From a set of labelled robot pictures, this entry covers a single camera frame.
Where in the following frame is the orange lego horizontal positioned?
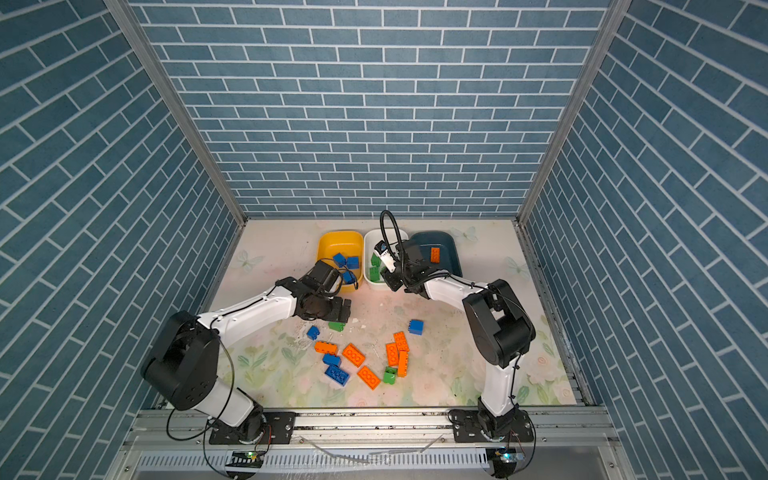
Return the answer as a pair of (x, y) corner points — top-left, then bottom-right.
(429, 247), (440, 264)

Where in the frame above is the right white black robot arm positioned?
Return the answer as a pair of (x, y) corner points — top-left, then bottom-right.
(374, 210), (536, 439)

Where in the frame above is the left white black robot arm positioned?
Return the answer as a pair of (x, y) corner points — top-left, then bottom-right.
(141, 260), (351, 443)

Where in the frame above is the dark teal plastic container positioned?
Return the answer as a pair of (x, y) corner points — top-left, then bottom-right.
(411, 230), (463, 277)

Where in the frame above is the white plastic container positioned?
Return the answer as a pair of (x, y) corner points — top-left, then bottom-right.
(363, 229), (389, 290)

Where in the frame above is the yellow plastic container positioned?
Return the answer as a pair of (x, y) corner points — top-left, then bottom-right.
(317, 230), (363, 294)

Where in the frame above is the orange lego centre upper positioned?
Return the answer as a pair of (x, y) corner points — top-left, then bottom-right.
(393, 331), (410, 352)

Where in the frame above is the small blue lego lower left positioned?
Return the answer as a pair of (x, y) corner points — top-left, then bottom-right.
(322, 353), (341, 367)

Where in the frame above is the orange lego centre left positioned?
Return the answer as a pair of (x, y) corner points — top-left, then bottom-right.
(342, 343), (366, 367)

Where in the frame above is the orange lego standing right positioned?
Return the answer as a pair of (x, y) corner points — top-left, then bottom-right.
(397, 351), (409, 377)

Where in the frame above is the orange lego centre lower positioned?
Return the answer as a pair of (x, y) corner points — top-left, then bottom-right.
(385, 343), (399, 367)

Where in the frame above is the large blue lego bottom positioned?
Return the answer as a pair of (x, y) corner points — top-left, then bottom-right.
(325, 365), (350, 386)

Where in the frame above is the green lego bottom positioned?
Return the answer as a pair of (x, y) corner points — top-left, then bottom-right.
(382, 366), (398, 385)

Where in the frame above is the orange lego bottom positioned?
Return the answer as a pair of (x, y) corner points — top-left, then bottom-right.
(357, 366), (381, 390)

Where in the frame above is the left circuit board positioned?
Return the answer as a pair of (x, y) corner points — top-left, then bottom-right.
(226, 451), (266, 469)

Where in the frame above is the circuit board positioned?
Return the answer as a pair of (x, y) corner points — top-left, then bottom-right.
(226, 451), (266, 469)
(486, 448), (526, 479)

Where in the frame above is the white vent grille strip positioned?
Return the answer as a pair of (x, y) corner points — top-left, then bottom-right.
(135, 448), (489, 473)

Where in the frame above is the right circuit board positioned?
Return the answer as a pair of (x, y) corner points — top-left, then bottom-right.
(486, 448), (526, 479)

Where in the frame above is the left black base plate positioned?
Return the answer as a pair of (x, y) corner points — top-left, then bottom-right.
(208, 411), (296, 445)

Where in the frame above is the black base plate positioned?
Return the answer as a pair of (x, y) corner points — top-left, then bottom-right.
(447, 407), (535, 443)
(208, 411), (296, 445)

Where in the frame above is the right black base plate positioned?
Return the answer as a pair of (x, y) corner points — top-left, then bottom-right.
(447, 407), (535, 443)

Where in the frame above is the aluminium front rail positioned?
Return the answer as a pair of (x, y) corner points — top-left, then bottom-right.
(120, 405), (620, 455)

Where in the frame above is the right aluminium corner post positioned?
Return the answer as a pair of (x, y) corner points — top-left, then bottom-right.
(515, 0), (634, 226)

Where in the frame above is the aluminium corner post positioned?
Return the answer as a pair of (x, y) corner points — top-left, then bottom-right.
(515, 0), (634, 226)
(103, 0), (248, 228)

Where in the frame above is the left aluminium corner post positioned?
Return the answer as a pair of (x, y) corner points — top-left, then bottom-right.
(103, 0), (248, 228)

